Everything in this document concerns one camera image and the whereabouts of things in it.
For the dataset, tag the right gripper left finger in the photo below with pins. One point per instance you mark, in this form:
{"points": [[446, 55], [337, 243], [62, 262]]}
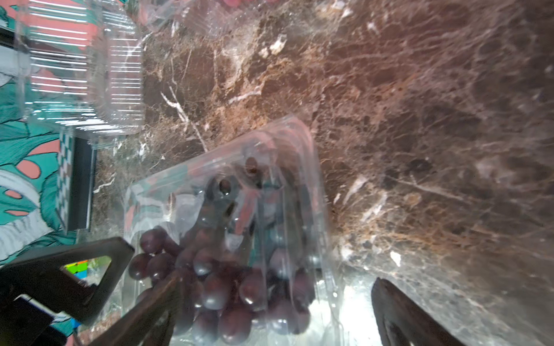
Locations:
{"points": [[151, 321]]}

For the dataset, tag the clear plastic clamshell container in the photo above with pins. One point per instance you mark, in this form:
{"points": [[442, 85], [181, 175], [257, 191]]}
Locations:
{"points": [[212, 18]]}

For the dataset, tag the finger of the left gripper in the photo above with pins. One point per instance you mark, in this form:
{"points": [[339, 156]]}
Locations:
{"points": [[41, 275]]}

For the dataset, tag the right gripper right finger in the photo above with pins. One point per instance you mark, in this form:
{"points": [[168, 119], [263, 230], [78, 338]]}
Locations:
{"points": [[400, 321]]}

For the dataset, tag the black white checkerboard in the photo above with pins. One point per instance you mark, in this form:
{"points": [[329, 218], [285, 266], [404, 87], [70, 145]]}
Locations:
{"points": [[75, 182]]}

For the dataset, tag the colourful rubik cube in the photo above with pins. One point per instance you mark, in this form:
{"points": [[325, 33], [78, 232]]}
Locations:
{"points": [[89, 271]]}

